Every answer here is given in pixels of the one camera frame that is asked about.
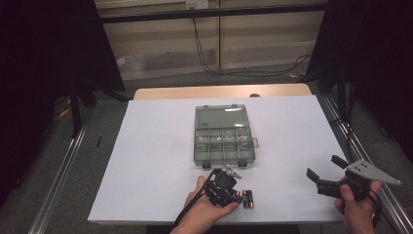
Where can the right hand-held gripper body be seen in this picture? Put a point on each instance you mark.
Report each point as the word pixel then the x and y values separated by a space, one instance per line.
pixel 358 185

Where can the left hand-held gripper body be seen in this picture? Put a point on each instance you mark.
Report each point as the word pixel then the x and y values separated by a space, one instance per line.
pixel 220 188

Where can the grey clear compartment storage box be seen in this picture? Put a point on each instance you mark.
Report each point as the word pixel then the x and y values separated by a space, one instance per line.
pixel 223 143

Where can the person's right hand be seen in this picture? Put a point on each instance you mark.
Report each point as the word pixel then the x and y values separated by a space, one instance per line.
pixel 358 213

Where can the person's left hand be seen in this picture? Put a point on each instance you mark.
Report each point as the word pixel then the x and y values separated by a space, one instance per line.
pixel 204 211

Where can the white board sheet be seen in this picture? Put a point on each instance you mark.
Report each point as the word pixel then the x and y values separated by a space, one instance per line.
pixel 156 136

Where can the dark round disc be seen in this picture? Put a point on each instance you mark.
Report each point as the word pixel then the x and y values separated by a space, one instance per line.
pixel 255 95

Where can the wooden table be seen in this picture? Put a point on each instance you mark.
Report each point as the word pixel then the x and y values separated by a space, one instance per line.
pixel 195 92

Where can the black curtain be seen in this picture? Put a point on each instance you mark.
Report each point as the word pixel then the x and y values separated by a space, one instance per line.
pixel 39 65
pixel 383 65

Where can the small black floor item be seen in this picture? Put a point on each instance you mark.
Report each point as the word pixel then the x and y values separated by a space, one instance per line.
pixel 99 141

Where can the black metal stand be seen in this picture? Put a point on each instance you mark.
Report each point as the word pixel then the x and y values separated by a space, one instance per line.
pixel 76 110

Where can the yellow floor item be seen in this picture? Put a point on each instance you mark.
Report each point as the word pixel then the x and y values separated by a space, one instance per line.
pixel 64 112

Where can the black horizontal bar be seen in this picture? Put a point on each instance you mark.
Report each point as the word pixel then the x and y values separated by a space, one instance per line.
pixel 211 13

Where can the metal floor rail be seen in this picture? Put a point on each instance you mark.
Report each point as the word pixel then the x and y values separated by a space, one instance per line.
pixel 58 182
pixel 367 152

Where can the white wall socket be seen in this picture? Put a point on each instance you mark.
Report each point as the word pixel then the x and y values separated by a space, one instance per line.
pixel 197 4

